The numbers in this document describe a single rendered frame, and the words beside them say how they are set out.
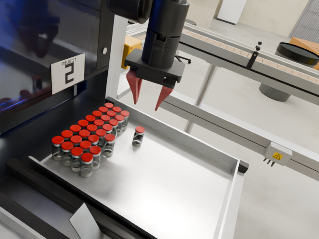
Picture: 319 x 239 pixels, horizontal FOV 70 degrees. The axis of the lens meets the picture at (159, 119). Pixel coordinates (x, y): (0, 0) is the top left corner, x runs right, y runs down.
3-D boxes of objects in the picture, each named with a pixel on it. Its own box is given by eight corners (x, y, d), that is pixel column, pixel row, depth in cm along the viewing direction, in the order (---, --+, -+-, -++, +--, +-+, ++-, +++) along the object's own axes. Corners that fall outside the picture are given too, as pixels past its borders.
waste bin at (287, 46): (286, 91, 352) (314, 50, 313) (294, 108, 309) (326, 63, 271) (253, 80, 356) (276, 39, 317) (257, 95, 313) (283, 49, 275)
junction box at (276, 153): (262, 157, 131) (270, 145, 125) (263, 151, 135) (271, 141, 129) (283, 166, 128) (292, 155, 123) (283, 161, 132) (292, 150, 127)
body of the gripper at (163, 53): (133, 56, 44) (140, 17, 40) (182, 72, 44) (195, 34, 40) (122, 68, 39) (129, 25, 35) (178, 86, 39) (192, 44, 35)
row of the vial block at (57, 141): (49, 157, 44) (48, 140, 41) (106, 116, 58) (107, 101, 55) (58, 162, 43) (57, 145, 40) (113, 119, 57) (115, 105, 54)
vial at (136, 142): (129, 144, 52) (133, 130, 49) (135, 139, 53) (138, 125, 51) (138, 149, 51) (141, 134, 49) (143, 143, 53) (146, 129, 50)
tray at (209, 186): (30, 170, 41) (27, 156, 39) (114, 109, 61) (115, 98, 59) (203, 281, 33) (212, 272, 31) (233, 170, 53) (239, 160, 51)
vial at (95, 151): (85, 166, 44) (86, 150, 41) (92, 160, 46) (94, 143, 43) (94, 172, 43) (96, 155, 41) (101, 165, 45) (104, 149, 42)
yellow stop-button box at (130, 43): (105, 61, 65) (107, 36, 61) (118, 55, 71) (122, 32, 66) (127, 71, 63) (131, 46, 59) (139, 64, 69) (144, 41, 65)
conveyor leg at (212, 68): (169, 156, 167) (206, 59, 123) (173, 149, 174) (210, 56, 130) (180, 162, 165) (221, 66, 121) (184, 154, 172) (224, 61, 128)
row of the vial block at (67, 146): (58, 162, 43) (58, 145, 40) (113, 120, 57) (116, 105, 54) (67, 168, 43) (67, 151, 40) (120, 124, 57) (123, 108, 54)
